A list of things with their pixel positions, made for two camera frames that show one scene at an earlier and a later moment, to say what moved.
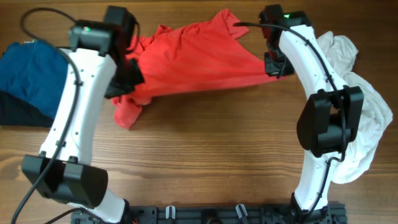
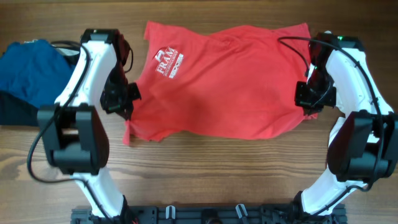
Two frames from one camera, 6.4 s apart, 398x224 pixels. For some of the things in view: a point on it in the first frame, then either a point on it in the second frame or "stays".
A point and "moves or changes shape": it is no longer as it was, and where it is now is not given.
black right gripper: [272, 70] → [309, 106]
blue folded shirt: [35, 71] stays
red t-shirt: [203, 53] moves or changes shape
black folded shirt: [15, 111] stays
